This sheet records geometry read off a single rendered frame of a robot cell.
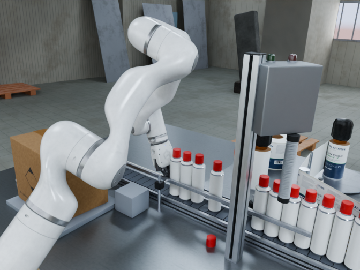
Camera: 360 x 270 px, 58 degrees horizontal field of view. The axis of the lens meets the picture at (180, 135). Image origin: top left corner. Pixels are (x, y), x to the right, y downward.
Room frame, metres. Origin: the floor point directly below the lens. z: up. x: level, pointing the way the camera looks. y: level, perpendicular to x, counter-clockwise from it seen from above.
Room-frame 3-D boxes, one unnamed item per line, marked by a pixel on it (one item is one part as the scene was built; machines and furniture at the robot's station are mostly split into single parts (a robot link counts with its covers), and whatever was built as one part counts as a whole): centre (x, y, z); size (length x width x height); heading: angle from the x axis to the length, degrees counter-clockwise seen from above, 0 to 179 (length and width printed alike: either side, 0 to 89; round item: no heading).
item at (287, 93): (0.90, -0.28, 1.38); 0.17 x 0.10 x 0.19; 109
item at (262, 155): (1.31, -0.35, 1.03); 0.09 x 0.09 x 0.30
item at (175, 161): (1.22, 0.01, 0.98); 0.05 x 0.05 x 0.20
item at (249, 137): (0.89, -0.19, 1.16); 0.04 x 0.04 x 0.67; 54
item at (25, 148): (1.19, 0.48, 0.99); 0.30 x 0.24 x 0.27; 49
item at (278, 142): (1.59, -0.50, 0.95); 0.20 x 0.20 x 0.14
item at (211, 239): (0.96, -0.12, 0.85); 0.03 x 0.03 x 0.03
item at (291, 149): (0.86, -0.32, 1.18); 0.04 x 0.04 x 0.21
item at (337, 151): (1.41, -0.74, 1.04); 0.09 x 0.09 x 0.29
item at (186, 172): (1.19, -0.03, 0.98); 0.05 x 0.05 x 0.20
